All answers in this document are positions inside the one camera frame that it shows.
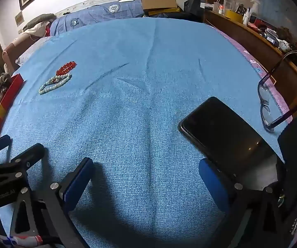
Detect dark framed eyeglasses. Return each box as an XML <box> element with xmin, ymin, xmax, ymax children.
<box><xmin>257</xmin><ymin>50</ymin><xmax>297</xmax><ymax>133</ymax></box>

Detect blue blanket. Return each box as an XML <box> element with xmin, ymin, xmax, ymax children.
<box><xmin>0</xmin><ymin>17</ymin><xmax>285</xmax><ymax>248</ymax></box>

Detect wooden dresser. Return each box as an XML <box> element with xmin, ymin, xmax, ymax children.
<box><xmin>204</xmin><ymin>8</ymin><xmax>297</xmax><ymax>101</ymax></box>

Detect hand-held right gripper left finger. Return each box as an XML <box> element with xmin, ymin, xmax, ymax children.
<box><xmin>9</xmin><ymin>157</ymin><xmax>95</xmax><ymax>248</ymax></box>

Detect clear glass pitcher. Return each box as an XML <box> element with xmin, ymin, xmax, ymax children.
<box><xmin>217</xmin><ymin>0</ymin><xmax>238</xmax><ymax>12</ymax></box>

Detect small pale bead bracelet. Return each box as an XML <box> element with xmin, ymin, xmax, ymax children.
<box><xmin>38</xmin><ymin>74</ymin><xmax>73</xmax><ymax>95</ymax></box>

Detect pink bed sheet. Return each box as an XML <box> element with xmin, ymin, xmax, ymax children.
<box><xmin>215</xmin><ymin>28</ymin><xmax>293</xmax><ymax>124</ymax></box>

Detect flat yellow dark box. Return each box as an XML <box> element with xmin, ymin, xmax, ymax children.
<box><xmin>148</xmin><ymin>7</ymin><xmax>182</xmax><ymax>16</ymax></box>

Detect blue checked pillow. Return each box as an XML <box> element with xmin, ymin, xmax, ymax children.
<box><xmin>86</xmin><ymin>0</ymin><xmax>145</xmax><ymax>22</ymax></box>
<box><xmin>49</xmin><ymin>13</ymin><xmax>97</xmax><ymax>35</ymax></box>

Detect white spray bottle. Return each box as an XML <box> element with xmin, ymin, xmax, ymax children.
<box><xmin>250</xmin><ymin>0</ymin><xmax>260</xmax><ymax>16</ymax></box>

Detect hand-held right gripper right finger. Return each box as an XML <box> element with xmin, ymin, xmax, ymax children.
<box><xmin>199</xmin><ymin>157</ymin><xmax>291</xmax><ymax>248</ymax></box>

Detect black bag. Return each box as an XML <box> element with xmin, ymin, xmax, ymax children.
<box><xmin>184</xmin><ymin>0</ymin><xmax>207</xmax><ymax>18</ymax></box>

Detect black smartphone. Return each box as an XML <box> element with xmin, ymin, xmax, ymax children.
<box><xmin>178</xmin><ymin>96</ymin><xmax>285</xmax><ymax>184</ymax></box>

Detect pink padded headboard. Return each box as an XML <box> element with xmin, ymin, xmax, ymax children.
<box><xmin>1</xmin><ymin>33</ymin><xmax>39</xmax><ymax>74</ymax></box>

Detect red bead bracelet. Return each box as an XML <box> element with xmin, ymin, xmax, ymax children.
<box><xmin>56</xmin><ymin>61</ymin><xmax>77</xmax><ymax>76</ymax></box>

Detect pile of clothes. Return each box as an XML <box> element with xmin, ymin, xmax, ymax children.
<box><xmin>21</xmin><ymin>13</ymin><xmax>57</xmax><ymax>40</ymax></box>

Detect brown cardboard box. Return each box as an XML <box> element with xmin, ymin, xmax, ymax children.
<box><xmin>141</xmin><ymin>0</ymin><xmax>178</xmax><ymax>11</ymax></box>

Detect red gift box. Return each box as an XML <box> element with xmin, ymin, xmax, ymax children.
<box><xmin>0</xmin><ymin>74</ymin><xmax>24</xmax><ymax>145</ymax></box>

